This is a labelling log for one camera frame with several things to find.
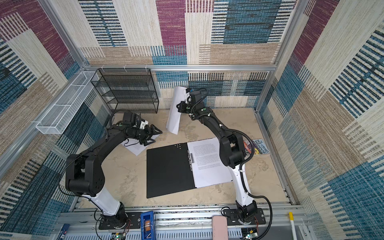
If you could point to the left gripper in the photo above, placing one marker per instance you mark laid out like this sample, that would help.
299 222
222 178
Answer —
147 131

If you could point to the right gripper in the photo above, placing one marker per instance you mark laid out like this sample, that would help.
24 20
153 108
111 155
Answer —
181 109

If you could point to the white sheet front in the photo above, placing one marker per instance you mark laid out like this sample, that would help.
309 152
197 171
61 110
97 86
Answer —
174 115

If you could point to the white sheet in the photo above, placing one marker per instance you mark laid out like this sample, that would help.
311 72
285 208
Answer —
133 146
174 115

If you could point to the red folder black inside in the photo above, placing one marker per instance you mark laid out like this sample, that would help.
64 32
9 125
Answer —
169 170

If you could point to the text sheet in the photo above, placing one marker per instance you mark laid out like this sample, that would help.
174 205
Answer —
207 166

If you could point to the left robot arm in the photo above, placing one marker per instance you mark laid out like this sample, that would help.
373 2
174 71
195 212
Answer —
84 176

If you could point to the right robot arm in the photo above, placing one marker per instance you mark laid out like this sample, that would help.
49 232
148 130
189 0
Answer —
232 154

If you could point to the colourful comic book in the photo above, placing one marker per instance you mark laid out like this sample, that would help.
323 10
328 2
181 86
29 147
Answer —
259 145

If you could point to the pink phone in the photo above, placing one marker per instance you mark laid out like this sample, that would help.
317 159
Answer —
220 228

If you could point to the white yellow marker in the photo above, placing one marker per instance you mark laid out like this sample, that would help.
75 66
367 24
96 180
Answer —
294 234

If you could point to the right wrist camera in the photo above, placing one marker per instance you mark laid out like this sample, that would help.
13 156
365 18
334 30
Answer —
193 95

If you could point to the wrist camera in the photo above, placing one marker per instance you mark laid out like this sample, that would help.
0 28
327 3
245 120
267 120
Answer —
134 120
193 95

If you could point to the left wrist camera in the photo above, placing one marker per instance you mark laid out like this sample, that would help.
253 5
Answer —
134 120

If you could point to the black wire mesh shelf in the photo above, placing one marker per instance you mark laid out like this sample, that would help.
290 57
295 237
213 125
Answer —
128 89

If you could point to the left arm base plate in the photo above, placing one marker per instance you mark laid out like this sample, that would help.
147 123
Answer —
131 220

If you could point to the white wire mesh tray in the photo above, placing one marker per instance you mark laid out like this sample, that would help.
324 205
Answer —
59 116

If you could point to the blue box on rail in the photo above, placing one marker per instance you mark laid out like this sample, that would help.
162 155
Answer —
148 229

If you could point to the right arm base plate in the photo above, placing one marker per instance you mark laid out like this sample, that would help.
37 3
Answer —
235 218

